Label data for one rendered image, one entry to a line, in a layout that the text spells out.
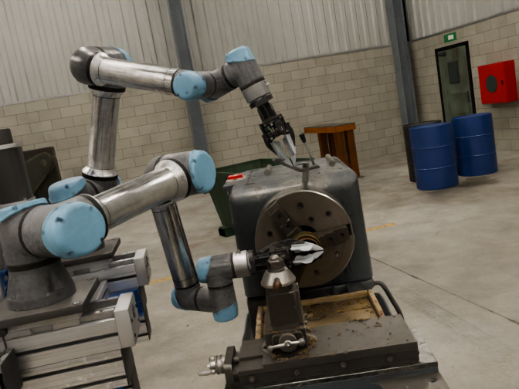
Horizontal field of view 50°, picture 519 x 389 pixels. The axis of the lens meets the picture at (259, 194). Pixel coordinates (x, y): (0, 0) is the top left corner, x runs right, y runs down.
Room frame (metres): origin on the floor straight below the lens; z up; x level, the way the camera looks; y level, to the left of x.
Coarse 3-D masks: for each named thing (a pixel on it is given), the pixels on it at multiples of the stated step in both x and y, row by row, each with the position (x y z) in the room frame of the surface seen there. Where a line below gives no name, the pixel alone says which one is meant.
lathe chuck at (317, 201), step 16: (288, 192) 1.76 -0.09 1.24; (304, 192) 1.73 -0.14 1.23; (320, 192) 1.74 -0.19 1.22; (288, 208) 1.73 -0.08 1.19; (304, 208) 1.73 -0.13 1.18; (320, 208) 1.73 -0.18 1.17; (336, 208) 1.72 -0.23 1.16; (272, 224) 1.74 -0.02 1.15; (304, 224) 1.73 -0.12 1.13; (320, 224) 1.73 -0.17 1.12; (336, 224) 1.72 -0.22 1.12; (256, 240) 1.74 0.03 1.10; (272, 240) 1.74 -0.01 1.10; (352, 240) 1.72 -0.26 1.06; (320, 256) 1.74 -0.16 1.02; (336, 256) 1.73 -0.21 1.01; (304, 272) 1.73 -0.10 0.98; (320, 272) 1.73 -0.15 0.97; (336, 272) 1.73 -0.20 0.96
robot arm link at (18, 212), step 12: (24, 204) 1.23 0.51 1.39; (36, 204) 1.24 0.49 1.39; (48, 204) 1.28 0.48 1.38; (0, 216) 1.23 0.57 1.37; (12, 216) 1.22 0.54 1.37; (24, 216) 1.21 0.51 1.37; (0, 228) 1.23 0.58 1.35; (12, 228) 1.21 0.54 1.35; (0, 240) 1.25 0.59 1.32; (12, 240) 1.21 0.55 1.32; (12, 252) 1.22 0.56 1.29; (24, 252) 1.21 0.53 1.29; (12, 264) 1.22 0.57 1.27; (24, 264) 1.22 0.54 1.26
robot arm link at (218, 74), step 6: (222, 66) 1.62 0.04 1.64; (210, 72) 1.60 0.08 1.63; (216, 72) 1.62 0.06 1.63; (222, 72) 1.61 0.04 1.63; (216, 78) 1.59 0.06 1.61; (222, 78) 1.61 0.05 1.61; (216, 84) 1.58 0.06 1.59; (222, 84) 1.61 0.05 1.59; (228, 84) 1.61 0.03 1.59; (216, 90) 1.59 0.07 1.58; (222, 90) 1.62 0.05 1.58; (228, 90) 1.63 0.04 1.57; (216, 96) 1.63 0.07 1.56; (210, 102) 1.68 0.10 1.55
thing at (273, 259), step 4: (272, 256) 1.22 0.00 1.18; (276, 256) 1.22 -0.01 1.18; (268, 260) 1.22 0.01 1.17; (272, 260) 1.21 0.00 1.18; (276, 260) 1.21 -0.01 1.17; (280, 260) 1.21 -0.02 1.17; (268, 264) 1.21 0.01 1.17; (272, 264) 1.21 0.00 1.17; (276, 264) 1.20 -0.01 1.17; (280, 264) 1.21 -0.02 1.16; (268, 268) 1.22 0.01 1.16; (272, 268) 1.21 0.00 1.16; (276, 268) 1.20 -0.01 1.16; (280, 268) 1.21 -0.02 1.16; (284, 268) 1.22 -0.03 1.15
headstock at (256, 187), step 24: (264, 168) 2.41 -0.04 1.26; (288, 168) 2.25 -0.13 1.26; (240, 192) 1.92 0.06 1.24; (264, 192) 1.90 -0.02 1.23; (336, 192) 1.88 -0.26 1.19; (240, 216) 1.90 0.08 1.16; (360, 216) 1.88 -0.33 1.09; (240, 240) 1.90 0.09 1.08; (360, 240) 1.88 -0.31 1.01; (360, 264) 1.88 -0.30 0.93; (264, 288) 1.89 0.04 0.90; (312, 288) 1.89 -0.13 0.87
